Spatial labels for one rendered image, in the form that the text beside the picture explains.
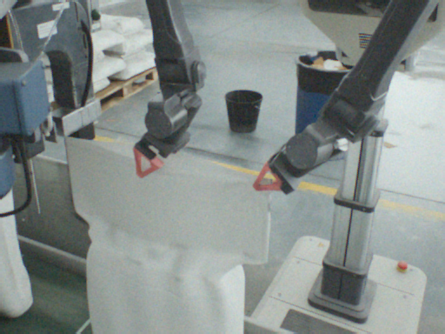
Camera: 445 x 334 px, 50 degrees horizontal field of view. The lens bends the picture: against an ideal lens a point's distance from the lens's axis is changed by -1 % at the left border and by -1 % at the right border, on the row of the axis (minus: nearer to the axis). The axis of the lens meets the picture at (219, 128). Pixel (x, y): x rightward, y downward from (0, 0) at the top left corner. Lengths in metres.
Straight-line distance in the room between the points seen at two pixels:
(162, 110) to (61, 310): 0.97
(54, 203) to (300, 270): 0.96
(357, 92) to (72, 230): 1.32
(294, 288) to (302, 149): 1.15
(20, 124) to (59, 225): 1.17
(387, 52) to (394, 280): 1.37
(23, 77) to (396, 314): 1.49
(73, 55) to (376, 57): 0.74
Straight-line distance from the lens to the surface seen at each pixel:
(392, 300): 1.90
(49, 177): 1.79
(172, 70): 0.88
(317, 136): 0.75
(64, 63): 1.22
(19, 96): 0.72
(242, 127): 3.60
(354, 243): 1.64
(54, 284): 1.76
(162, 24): 0.85
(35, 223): 1.99
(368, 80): 0.75
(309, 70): 3.04
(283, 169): 0.85
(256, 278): 2.28
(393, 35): 0.70
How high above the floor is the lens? 1.51
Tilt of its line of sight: 24 degrees down
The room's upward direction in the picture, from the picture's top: straight up
